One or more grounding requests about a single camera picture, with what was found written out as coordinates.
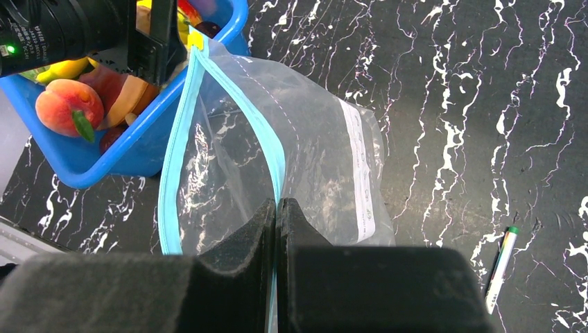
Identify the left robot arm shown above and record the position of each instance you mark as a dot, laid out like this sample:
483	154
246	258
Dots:
40	33

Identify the blue plastic bin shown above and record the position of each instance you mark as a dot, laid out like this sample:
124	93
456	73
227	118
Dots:
138	151

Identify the orange papaya slice toy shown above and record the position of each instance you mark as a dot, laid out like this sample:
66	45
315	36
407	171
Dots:
121	94

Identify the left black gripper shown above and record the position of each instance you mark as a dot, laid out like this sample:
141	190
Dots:
151	56

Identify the green capped white marker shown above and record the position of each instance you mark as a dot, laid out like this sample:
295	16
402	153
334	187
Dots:
497	278

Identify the peach toy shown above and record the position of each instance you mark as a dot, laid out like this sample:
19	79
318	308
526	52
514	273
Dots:
70	108

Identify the clear zip top bag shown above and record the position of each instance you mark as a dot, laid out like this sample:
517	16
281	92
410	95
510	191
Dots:
248	130

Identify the yellow banana toy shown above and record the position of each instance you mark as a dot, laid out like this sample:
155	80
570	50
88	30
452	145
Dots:
68	69

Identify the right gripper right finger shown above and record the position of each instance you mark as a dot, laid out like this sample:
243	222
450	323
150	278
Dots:
326	288

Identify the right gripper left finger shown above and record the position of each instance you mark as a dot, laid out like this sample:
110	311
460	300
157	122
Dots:
225	289

